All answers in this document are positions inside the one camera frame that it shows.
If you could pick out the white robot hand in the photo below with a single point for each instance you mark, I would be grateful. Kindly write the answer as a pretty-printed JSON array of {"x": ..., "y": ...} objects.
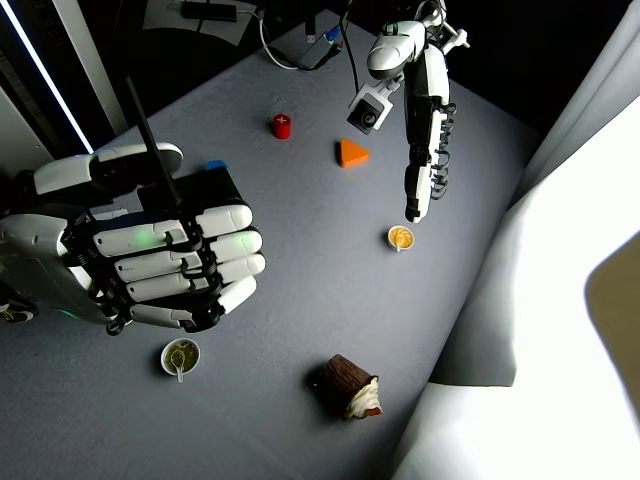
[
  {"x": 430, "y": 75},
  {"x": 35, "y": 260}
]

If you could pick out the black walkie-talkie with antenna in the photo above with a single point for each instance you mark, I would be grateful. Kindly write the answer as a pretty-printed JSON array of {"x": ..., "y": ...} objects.
[{"x": 210, "y": 187}]

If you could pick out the orange triangle block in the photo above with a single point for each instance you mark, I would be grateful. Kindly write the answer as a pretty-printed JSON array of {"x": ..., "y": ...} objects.
[{"x": 352, "y": 155}]

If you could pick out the grey usb hub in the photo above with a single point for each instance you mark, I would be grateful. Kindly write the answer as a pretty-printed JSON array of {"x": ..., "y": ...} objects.
[{"x": 320, "y": 50}]

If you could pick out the red cylinder block white cross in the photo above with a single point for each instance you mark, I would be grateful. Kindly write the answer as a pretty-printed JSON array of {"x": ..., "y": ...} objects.
[{"x": 281, "y": 127}]

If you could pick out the small bowl orange soup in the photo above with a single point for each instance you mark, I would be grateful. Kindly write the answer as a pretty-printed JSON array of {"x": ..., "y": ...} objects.
[{"x": 401, "y": 237}]

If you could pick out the small bowl green soup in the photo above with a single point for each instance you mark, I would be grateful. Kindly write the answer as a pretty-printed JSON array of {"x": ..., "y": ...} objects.
[{"x": 180, "y": 356}]

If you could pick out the white light strip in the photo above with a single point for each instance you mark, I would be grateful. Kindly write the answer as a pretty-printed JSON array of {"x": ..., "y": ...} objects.
[{"x": 48, "y": 75}]

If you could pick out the blue hexagon block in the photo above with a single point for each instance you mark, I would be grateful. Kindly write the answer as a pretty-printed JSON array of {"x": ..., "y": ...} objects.
[{"x": 216, "y": 165}]

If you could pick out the white curtain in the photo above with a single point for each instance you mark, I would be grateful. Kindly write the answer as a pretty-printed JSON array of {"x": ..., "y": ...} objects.
[{"x": 550, "y": 250}]

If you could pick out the white pillar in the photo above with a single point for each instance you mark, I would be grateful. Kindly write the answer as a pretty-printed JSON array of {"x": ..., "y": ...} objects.
[{"x": 85, "y": 50}]

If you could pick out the black flat box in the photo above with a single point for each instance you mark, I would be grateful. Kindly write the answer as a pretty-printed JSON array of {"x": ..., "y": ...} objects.
[{"x": 210, "y": 10}]

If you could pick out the grey table cloth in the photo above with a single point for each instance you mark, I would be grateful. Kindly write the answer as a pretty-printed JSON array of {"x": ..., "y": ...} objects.
[{"x": 300, "y": 300}]

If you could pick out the grey flat board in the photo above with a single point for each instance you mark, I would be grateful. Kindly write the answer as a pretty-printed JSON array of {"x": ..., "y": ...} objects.
[{"x": 165, "y": 20}]

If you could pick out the brown toy cupcake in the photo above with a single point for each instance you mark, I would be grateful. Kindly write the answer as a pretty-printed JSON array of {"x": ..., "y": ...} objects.
[{"x": 342, "y": 380}]

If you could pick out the beige rounded panel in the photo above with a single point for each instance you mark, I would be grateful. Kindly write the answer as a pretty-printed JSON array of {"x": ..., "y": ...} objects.
[{"x": 617, "y": 340}]

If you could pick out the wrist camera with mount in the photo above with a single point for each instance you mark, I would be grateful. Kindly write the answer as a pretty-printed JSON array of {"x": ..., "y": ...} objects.
[{"x": 370, "y": 115}]

